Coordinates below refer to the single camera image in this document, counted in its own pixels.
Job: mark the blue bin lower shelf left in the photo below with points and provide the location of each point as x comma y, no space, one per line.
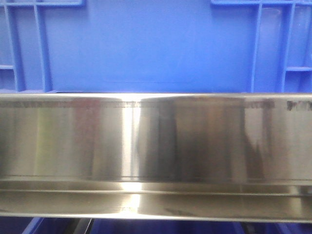
19,225

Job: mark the black lower shelf divider rail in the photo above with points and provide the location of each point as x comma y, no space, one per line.
79,226

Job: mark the blue plastic bin shelf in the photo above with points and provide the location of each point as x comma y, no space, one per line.
156,46

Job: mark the blue bin lower shelf right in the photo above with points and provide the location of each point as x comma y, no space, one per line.
294,228

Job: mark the stainless steel shelf front rail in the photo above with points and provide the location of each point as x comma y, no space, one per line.
223,157

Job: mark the blue bin lower shelf middle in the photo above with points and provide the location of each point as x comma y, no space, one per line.
114,226

